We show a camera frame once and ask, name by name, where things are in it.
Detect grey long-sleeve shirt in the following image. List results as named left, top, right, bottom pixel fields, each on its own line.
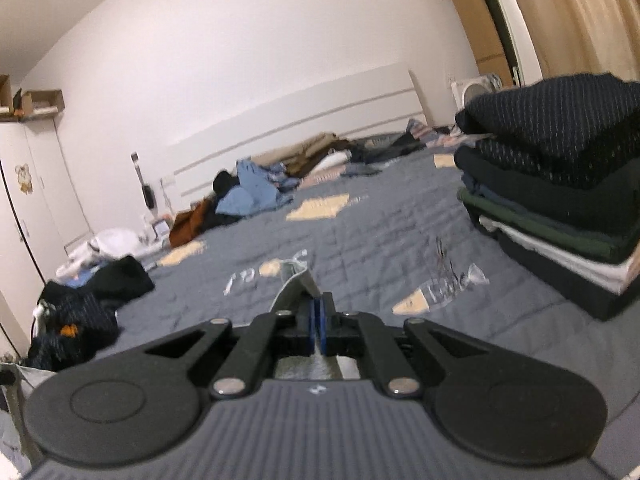
left=270, top=257, right=362, bottom=382

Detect white cloth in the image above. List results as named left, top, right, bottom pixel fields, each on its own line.
left=317, top=150, right=351, bottom=171

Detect dark blue patterned garment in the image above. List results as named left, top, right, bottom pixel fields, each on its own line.
left=25, top=287, right=121, bottom=373

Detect black hairbrush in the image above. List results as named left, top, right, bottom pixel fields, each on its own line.
left=136, top=162, right=157, bottom=211

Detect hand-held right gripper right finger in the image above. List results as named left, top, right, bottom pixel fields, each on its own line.
left=319, top=291, right=494, bottom=400

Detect stack of folded clothes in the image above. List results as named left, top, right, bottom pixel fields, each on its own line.
left=452, top=72, right=640, bottom=322

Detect brown garment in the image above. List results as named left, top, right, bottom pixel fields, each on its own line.
left=169, top=199, right=208, bottom=248

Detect large black garment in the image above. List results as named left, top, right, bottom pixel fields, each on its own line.
left=37, top=255, right=156, bottom=311

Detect white headboard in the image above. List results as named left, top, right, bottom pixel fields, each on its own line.
left=160, top=62, right=428, bottom=201

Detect dark window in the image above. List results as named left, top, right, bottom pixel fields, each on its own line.
left=475, top=0, right=523, bottom=86

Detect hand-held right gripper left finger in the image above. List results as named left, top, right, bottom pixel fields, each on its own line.
left=145, top=296, right=322, bottom=400

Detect white wardrobe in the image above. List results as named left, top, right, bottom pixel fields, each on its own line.
left=0, top=117, right=93, bottom=356

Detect black wire eyeglasses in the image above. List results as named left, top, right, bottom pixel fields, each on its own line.
left=432, top=237, right=467, bottom=287

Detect blue denim garment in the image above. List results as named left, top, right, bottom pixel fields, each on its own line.
left=215, top=159, right=296, bottom=218

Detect dark grey garment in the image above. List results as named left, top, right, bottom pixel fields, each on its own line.
left=347, top=135, right=426, bottom=166

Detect small cardboard box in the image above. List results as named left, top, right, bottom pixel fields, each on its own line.
left=20, top=89, right=66, bottom=118

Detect beige curtain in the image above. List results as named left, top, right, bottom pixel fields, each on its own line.
left=500, top=0, right=640, bottom=83

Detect white and black garment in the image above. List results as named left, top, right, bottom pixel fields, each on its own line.
left=31, top=300, right=53, bottom=341

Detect beige garment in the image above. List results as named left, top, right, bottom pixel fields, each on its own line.
left=252, top=132, right=351, bottom=178

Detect white fan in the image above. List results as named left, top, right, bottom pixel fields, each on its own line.
left=451, top=74, right=503, bottom=111

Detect grey quilted blanket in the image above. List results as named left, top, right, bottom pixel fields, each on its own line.
left=107, top=130, right=640, bottom=411

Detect large cardboard box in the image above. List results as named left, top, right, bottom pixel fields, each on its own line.
left=0, top=74, right=15, bottom=122

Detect cartoon animal sticker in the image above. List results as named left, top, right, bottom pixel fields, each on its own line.
left=14, top=162, right=35, bottom=195

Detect plaid garment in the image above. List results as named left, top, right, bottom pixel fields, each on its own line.
left=405, top=119, right=463, bottom=148

